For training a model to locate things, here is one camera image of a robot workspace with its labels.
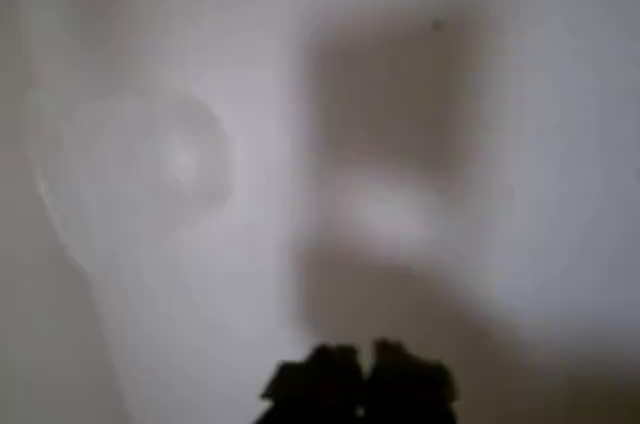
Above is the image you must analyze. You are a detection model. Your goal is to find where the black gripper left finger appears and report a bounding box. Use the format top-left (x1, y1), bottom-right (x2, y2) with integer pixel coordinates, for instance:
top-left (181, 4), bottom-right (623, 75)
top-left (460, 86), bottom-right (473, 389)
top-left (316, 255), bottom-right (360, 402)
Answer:
top-left (252, 342), bottom-right (373, 424)

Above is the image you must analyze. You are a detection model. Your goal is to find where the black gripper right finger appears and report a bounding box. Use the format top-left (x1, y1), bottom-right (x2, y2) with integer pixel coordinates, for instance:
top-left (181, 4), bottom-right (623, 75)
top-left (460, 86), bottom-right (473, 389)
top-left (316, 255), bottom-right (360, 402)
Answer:
top-left (368, 337), bottom-right (459, 424)

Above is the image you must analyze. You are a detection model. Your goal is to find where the small clear plastic cup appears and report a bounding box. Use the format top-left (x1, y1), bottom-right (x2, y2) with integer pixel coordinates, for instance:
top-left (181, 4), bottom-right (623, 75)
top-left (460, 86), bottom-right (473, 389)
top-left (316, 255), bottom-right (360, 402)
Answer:
top-left (22, 86), bottom-right (251, 305)

